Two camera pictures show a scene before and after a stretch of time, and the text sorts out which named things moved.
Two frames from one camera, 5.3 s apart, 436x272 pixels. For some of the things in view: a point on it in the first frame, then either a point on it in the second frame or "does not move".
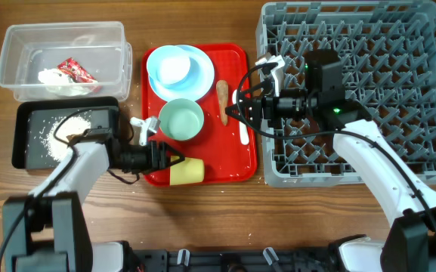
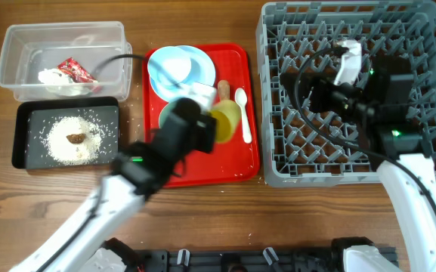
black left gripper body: [138, 158] to [206, 142]
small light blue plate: [169, 65] does not move
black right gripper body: [292, 103] to [344, 100]
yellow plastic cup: [190, 171] to [227, 114]
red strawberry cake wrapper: [78, 73] does not move
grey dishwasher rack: [399, 63] does not move
